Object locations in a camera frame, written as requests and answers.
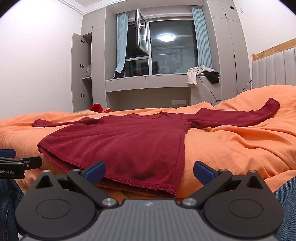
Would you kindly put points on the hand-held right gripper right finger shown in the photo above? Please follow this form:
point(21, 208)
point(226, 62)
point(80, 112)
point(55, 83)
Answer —
point(204, 173)

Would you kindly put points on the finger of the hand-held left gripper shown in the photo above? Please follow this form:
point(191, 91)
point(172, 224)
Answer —
point(7, 153)
point(32, 162)

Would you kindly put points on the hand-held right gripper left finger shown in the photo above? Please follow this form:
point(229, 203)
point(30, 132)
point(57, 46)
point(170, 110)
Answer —
point(95, 173)

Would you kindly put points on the dark red long-sleeve shirt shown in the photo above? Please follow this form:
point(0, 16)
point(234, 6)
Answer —
point(129, 143)

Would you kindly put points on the orange blanket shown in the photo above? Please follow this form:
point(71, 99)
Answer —
point(231, 148)

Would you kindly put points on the person's left leg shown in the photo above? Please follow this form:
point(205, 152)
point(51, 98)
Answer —
point(8, 208)

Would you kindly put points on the person's leg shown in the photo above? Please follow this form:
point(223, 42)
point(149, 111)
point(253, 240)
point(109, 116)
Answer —
point(8, 208)
point(288, 208)

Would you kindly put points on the pink floral sheet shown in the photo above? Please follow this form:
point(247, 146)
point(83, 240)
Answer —
point(84, 112)

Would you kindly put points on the small orange cloth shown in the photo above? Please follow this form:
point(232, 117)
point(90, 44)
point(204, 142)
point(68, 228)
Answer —
point(107, 110)

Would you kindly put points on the red knitted hat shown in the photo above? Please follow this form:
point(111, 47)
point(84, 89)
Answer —
point(96, 108)

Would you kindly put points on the person's right leg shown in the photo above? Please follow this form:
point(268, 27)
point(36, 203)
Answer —
point(288, 208)

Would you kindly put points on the grey built-in wardrobe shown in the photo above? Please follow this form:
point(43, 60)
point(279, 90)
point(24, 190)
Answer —
point(161, 88)

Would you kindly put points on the black garment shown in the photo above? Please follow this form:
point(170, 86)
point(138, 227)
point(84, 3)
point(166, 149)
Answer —
point(214, 77)

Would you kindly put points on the white garment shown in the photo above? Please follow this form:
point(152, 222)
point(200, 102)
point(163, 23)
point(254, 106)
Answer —
point(192, 75)

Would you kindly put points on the dark cloth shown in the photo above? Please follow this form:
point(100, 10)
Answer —
point(119, 74)

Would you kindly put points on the grey wardrobe door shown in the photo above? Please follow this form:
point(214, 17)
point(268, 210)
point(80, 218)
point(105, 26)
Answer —
point(76, 69)

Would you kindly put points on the clear plastic bag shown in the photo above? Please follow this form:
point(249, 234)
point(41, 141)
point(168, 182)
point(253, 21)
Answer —
point(88, 70)

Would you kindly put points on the window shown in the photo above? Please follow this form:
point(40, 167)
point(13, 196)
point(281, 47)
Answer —
point(171, 53)

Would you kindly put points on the grey padded headboard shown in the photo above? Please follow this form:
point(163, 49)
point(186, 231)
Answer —
point(275, 69)

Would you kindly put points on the light blue curtain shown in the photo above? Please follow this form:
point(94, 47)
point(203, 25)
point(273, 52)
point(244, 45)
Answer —
point(202, 37)
point(121, 41)

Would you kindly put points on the white wall socket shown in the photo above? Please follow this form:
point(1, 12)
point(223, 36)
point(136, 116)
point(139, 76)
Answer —
point(179, 102)

